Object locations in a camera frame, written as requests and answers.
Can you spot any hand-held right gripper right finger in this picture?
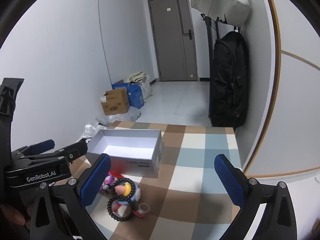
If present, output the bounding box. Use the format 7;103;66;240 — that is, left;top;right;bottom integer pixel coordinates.
214;154;299;240

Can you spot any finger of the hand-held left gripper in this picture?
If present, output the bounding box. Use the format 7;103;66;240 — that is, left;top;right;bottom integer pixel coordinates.
53;139;90;165
11;139;56;158

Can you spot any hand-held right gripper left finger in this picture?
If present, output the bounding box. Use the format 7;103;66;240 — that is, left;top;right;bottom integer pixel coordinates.
29;153;112;240

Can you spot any purple cartoon keychain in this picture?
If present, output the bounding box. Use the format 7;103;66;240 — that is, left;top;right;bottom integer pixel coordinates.
99;171;122;193

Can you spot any black bead bracelet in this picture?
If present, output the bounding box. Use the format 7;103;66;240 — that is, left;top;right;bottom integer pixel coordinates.
112;177;134;198
107;195;134;222

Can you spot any grey cardboard box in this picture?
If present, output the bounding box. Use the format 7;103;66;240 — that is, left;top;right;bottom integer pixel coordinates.
86;129;165;178

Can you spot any blue figure toy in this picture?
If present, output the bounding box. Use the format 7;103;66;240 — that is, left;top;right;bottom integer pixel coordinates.
126;181;142;202

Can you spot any clear ring with red charm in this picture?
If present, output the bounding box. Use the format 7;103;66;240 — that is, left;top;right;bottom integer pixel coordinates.
132;203;151;217

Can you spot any person's left hand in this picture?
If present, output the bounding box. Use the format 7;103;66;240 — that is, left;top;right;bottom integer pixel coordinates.
0;203;28;227

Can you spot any silver plastic bag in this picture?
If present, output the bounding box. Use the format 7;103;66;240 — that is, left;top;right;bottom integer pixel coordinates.
80;123;101;143

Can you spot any grey mailing bag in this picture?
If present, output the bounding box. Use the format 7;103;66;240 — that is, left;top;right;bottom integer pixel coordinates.
96;110;142;127

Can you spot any brown cardboard box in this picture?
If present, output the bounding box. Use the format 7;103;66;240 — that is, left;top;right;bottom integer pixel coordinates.
101;88;131;116

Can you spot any blue cardboard box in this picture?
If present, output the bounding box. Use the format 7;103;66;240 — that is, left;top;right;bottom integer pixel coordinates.
112;80;145;110

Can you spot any white plastic sack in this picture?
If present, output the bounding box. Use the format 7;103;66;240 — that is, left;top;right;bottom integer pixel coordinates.
140;75;153;103

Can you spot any beige cloth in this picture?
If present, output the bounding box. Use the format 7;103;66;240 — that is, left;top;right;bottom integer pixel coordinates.
126;71;148;83

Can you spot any black backpack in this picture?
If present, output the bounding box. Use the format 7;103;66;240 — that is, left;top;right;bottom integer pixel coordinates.
209;31;249;128

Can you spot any grey door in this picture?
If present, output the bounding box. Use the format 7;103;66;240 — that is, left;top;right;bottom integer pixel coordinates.
147;0;199;82

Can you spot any light grey bag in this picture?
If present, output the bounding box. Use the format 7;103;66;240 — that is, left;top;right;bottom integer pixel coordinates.
191;0;250;27

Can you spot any black wrist strap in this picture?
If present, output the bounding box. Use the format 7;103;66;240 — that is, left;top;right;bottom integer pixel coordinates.
0;77;25;155

